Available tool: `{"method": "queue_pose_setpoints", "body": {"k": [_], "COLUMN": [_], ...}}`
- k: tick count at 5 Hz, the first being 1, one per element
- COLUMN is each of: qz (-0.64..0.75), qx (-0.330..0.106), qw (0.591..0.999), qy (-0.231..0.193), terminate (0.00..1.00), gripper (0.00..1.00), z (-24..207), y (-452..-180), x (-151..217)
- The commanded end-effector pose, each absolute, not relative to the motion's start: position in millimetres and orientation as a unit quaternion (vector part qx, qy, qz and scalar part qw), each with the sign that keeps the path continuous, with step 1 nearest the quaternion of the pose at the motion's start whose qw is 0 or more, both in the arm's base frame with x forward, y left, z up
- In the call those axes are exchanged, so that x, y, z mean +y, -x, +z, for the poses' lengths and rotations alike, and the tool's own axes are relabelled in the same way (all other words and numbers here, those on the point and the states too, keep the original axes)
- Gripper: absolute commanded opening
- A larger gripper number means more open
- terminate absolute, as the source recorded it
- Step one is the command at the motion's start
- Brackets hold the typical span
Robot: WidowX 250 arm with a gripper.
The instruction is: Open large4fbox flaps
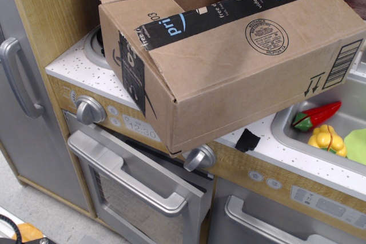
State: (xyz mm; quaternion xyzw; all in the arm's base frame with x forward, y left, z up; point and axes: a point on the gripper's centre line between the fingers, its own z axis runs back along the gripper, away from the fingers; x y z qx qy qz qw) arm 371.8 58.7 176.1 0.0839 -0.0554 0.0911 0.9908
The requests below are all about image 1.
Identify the large brown cardboard box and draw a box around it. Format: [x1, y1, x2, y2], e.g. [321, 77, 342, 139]
[99, 0, 365, 155]

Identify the digital clock panel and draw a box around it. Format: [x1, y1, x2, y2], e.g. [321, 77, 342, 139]
[122, 114, 161, 142]

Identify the silver right stove knob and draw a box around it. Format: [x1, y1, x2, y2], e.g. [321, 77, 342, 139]
[182, 144, 216, 171]

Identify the silver stove knob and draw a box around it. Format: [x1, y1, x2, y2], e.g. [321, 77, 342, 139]
[76, 95, 106, 125]
[182, 144, 216, 171]

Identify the black tape piece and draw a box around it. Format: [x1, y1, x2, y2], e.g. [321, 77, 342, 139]
[235, 129, 260, 153]

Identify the silver left stove knob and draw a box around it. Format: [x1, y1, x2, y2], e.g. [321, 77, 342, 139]
[76, 95, 106, 125]

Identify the grey toy oven door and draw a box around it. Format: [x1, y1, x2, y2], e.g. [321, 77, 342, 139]
[68, 130, 214, 243]

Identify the grey toy stove burner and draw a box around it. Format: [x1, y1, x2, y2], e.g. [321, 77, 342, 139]
[84, 26, 111, 70]

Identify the grey toy dishwasher door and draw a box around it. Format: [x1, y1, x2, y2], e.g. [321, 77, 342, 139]
[208, 178, 365, 243]

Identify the red toy chili pepper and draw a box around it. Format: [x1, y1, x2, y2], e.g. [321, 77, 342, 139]
[292, 101, 342, 132]

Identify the yellow toy bell pepper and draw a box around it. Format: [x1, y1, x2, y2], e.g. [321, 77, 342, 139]
[308, 125, 348, 158]

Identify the grey toy fridge door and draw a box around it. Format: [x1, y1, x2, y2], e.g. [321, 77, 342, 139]
[1, 0, 97, 215]

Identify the grey toy sink basin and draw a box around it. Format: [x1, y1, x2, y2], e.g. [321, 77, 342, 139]
[271, 74, 365, 175]

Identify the green toy lettuce leaf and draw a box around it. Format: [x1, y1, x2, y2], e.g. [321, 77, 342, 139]
[344, 129, 366, 165]

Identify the orange object bottom left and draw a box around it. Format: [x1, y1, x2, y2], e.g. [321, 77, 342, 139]
[17, 223, 43, 243]

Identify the dishwasher control panel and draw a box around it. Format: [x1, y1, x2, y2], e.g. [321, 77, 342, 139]
[291, 185, 365, 230]

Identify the grey fridge door handle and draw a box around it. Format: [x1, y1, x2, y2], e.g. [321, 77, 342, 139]
[1, 37, 45, 119]

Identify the black cable bottom left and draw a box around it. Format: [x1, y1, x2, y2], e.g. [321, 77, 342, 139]
[0, 214, 22, 241]

